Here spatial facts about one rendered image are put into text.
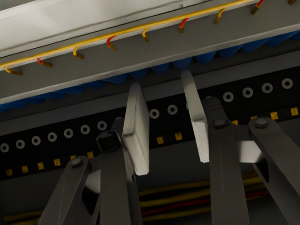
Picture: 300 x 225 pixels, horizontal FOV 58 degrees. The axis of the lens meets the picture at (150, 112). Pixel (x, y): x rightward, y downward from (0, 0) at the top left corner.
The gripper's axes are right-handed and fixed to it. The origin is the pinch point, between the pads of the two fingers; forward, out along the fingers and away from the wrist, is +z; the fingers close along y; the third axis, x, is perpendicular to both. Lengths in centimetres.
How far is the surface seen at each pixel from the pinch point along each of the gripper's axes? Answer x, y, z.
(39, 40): 6.7, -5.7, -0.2
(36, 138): -5.5, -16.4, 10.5
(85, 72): 4.2, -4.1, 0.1
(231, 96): -5.8, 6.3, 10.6
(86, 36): 6.1, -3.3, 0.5
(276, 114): -8.3, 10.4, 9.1
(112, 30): 6.1, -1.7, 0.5
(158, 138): -8.1, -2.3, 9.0
